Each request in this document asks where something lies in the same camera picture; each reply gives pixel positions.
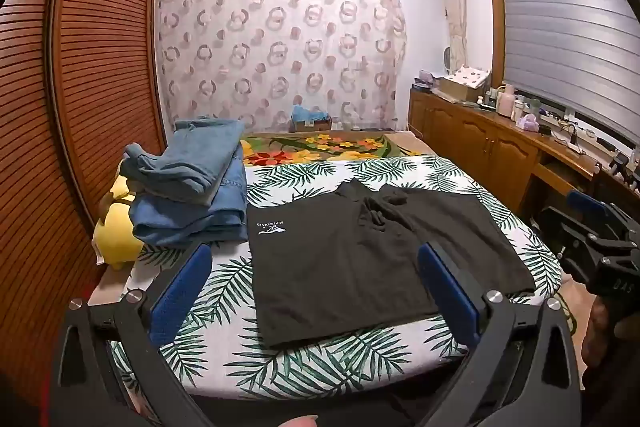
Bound black pants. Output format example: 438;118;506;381
246;178;538;350

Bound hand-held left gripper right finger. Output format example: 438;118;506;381
416;242;586;427

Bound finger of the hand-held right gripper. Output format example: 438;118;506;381
566;190;632;235
535;206;608;269

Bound pink purple box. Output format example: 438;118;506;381
412;69;441;94

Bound yellow plush toy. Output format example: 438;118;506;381
92;159;146;272

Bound leaf print bedsheet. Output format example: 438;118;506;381
107;154;563;400

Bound grey window blind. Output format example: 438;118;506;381
497;0;640;142

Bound floral blanket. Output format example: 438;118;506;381
240;131;435;168

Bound open cardboard box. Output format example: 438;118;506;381
437;74;487;104

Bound ring print curtain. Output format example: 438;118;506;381
155;0;408;135

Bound spotted white cloth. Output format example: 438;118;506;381
452;64;493;88

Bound light blue folded jeans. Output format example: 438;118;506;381
122;118;246;208

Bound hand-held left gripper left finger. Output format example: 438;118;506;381
50;243;216;427

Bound pink bottle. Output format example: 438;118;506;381
496;84;517;118

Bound small cardboard box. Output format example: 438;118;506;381
291;116;334;134

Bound wooden window frame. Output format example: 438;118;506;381
481;0;640;152

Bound wooden cabinet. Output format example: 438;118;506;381
407;84;640;228

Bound small black tripod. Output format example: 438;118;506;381
606;151;640;194

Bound person's right hand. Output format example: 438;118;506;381
581;296;640;370

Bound wooden louvred wardrobe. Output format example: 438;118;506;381
0;0;168;408

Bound white power strip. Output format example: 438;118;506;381
540;113;597;144

